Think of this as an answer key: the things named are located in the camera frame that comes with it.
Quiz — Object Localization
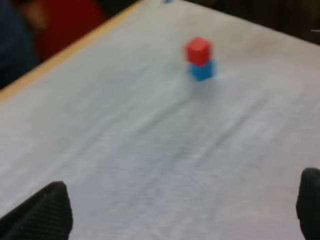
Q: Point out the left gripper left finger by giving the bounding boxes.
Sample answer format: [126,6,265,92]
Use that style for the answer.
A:
[0,181,74,240]

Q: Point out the blue cube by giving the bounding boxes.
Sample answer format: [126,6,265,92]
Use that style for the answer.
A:
[188,59,217,82]

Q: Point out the person's legs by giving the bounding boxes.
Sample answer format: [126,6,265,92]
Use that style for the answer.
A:
[0,0,42,89]

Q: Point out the red cube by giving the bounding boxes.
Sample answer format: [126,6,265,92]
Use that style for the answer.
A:
[184,36,214,67]

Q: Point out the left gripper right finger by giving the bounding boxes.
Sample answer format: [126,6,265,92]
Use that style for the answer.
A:
[295,167,320,240]

